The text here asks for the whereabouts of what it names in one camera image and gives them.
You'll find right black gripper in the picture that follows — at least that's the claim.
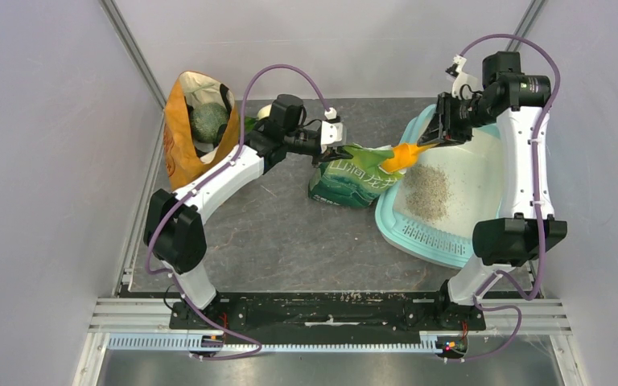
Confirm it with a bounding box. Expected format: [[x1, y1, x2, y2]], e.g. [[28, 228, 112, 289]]
[[417, 91, 497, 149]]

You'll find yellow plastic scoop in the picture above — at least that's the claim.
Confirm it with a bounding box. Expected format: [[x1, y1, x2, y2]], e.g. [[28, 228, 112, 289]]
[[380, 143, 436, 174]]

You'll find green litter bag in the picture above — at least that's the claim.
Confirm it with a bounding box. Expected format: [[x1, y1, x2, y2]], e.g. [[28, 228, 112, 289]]
[[307, 144, 404, 208]]

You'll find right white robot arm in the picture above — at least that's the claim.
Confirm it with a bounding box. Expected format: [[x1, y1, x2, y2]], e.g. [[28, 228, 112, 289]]
[[417, 51, 567, 329]]

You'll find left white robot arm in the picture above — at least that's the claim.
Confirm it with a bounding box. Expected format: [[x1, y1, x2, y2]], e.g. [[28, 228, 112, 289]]
[[143, 94, 350, 329]]

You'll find teal litter box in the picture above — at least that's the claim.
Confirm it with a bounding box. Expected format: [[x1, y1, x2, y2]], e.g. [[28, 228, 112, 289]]
[[375, 124, 504, 269]]

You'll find grey litter pile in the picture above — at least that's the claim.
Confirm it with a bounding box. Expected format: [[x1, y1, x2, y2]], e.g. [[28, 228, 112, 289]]
[[403, 164, 451, 222]]

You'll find white oval toy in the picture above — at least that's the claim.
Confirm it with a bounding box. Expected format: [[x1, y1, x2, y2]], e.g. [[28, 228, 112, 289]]
[[257, 104, 272, 120]]

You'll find green toy in bag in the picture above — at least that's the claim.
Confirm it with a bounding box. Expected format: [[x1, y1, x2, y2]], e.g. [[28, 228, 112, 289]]
[[189, 102, 229, 145]]

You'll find brown paper grocery bag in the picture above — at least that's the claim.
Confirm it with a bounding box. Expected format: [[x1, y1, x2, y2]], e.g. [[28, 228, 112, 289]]
[[163, 71, 241, 190]]

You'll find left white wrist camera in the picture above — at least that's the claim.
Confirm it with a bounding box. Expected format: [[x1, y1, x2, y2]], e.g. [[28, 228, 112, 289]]
[[319, 107, 345, 153]]

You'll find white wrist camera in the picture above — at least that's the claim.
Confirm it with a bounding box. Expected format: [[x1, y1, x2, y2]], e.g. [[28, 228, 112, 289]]
[[319, 107, 345, 153], [445, 55, 483, 99]]

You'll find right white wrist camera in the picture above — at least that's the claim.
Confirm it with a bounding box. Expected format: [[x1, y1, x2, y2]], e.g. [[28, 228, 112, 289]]
[[445, 55, 483, 99]]

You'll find aluminium frame post right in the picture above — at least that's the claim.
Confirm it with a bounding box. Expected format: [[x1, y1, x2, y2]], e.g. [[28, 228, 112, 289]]
[[513, 0, 548, 38]]

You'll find aluminium frame post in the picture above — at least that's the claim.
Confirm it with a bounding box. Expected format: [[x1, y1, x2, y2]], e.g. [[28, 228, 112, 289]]
[[513, 0, 548, 38], [98, 0, 167, 109]]

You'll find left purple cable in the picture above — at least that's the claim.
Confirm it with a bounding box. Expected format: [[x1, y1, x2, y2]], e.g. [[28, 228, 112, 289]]
[[144, 64, 340, 362]]

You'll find aluminium frame post left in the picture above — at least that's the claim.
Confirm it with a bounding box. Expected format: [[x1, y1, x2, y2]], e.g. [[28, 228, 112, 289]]
[[98, 0, 167, 109]]

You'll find slotted cable duct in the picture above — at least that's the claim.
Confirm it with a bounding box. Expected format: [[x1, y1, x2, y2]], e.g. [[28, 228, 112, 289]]
[[107, 333, 443, 354]]

